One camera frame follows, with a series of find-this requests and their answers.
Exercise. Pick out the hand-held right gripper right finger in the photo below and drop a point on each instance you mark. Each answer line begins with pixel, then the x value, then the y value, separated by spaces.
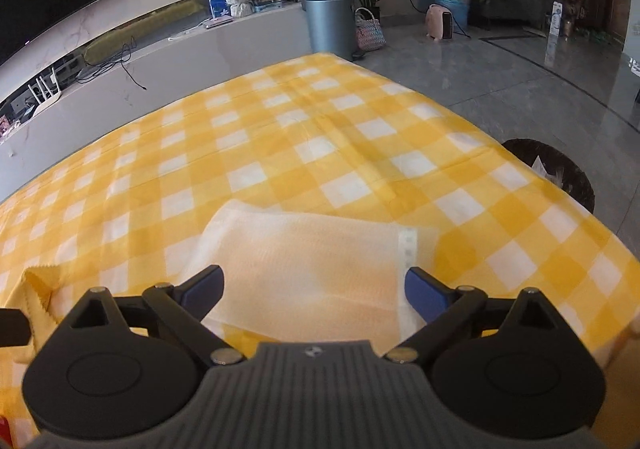
pixel 425 291

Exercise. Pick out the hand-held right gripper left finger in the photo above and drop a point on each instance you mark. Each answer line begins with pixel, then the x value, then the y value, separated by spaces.
pixel 205 286

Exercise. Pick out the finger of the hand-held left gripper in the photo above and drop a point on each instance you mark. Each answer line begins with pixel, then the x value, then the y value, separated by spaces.
pixel 11 326

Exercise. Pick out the pale yellow waffle cloth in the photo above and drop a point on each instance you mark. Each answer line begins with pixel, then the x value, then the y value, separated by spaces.
pixel 310 259

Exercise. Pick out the black round waste bin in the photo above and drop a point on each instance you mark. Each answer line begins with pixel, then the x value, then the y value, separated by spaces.
pixel 520 151

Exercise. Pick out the yellow checked tablecloth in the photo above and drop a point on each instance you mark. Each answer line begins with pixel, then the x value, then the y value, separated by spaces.
pixel 310 139

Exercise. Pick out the white marble television cabinet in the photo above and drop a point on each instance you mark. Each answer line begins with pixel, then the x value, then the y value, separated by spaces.
pixel 200 69

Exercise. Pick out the white router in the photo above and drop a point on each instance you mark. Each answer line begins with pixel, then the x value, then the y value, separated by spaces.
pixel 47 96

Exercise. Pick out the woven basket bag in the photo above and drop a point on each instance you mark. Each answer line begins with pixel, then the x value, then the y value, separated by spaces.
pixel 370 34

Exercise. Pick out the pink flat device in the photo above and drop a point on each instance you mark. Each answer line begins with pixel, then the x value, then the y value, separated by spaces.
pixel 220 21

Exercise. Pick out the pink space heater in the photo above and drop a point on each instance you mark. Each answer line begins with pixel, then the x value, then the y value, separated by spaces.
pixel 437 23

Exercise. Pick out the grey blue trash can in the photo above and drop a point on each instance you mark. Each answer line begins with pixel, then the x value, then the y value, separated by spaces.
pixel 327 24

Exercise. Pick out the white carton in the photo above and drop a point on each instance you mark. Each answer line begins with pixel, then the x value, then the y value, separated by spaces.
pixel 555 19

